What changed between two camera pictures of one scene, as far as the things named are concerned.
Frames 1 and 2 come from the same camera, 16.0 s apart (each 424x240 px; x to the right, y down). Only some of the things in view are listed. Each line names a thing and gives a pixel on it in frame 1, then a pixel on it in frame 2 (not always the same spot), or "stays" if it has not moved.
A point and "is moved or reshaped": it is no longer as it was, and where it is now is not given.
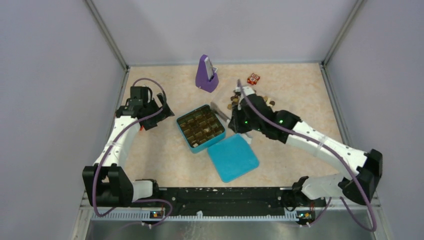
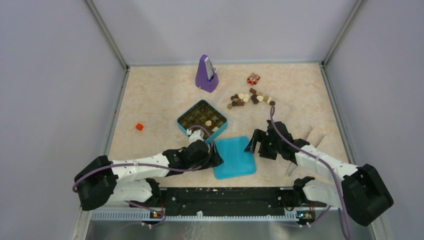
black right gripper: (235, 123) → (259, 135)
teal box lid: (234, 157) stays
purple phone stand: (202, 77) stays
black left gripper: (150, 123) → (211, 160)
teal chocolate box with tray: (200, 128) is moved or reshaped
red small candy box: (253, 79) stays
